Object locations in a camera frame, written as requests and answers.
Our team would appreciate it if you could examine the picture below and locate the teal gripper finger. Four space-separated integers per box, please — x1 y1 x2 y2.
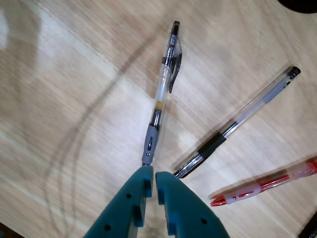
83 166 155 238
155 171 231 238

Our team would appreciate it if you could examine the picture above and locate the red white retractable pen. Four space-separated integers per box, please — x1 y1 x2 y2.
210 158 317 207

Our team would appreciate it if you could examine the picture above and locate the clear capped black gel pen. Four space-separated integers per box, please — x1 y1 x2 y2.
172 65 302 179

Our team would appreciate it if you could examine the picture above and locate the grey grip clear retractable pen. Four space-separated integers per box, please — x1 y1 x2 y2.
141 21 183 167

